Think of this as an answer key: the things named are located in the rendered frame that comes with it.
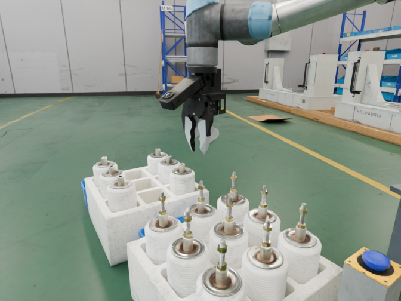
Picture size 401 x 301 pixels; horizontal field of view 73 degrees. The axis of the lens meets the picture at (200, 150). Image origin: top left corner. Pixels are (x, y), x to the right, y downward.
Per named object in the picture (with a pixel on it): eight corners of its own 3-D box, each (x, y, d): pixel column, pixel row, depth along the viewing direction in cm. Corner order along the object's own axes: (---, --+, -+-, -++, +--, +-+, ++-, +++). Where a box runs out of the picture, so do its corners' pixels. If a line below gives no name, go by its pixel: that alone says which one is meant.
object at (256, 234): (259, 256, 85) (262, 204, 79) (282, 276, 77) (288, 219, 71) (234, 267, 80) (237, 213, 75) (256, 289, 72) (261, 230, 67)
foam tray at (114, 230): (167, 194, 141) (166, 162, 136) (209, 231, 110) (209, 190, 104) (89, 215, 122) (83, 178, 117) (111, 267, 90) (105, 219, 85)
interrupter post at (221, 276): (230, 282, 51) (231, 267, 50) (222, 289, 49) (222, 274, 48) (220, 275, 53) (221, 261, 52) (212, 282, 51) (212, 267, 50)
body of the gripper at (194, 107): (226, 116, 70) (227, 67, 66) (203, 120, 64) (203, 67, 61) (204, 113, 75) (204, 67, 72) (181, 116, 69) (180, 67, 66)
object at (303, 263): (311, 321, 63) (321, 255, 58) (269, 307, 67) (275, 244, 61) (313, 291, 71) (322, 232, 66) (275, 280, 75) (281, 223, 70)
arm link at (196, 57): (202, 46, 59) (178, 48, 65) (202, 68, 60) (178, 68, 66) (224, 48, 64) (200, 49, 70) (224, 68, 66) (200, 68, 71)
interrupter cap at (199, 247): (206, 260, 57) (206, 257, 57) (170, 261, 56) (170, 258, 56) (203, 238, 64) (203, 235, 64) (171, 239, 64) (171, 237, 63)
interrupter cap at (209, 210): (204, 202, 81) (204, 200, 81) (220, 213, 75) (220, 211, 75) (182, 209, 77) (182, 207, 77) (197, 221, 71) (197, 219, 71)
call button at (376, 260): (367, 255, 49) (369, 246, 48) (392, 269, 46) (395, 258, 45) (356, 264, 47) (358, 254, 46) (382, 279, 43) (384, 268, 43)
